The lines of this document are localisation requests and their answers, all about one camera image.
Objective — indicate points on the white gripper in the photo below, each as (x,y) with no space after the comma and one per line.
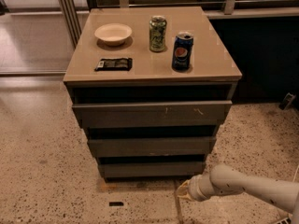
(193,188)

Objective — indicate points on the grey drawer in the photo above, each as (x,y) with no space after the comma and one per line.
(147,147)
(156,169)
(131,115)

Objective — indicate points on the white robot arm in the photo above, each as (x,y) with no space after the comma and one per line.
(225,180)

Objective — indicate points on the grey drawer cabinet beige top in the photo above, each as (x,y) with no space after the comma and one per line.
(212,75)

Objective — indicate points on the blue pepsi can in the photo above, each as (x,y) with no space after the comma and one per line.
(182,51)

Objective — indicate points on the small dark floor object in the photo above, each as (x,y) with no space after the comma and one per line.
(287,101)

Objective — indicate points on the black snack packet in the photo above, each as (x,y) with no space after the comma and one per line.
(115,64)

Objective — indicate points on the green soda can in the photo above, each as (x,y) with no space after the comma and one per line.
(157,29)

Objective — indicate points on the white bowl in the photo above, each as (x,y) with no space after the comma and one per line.
(113,34)

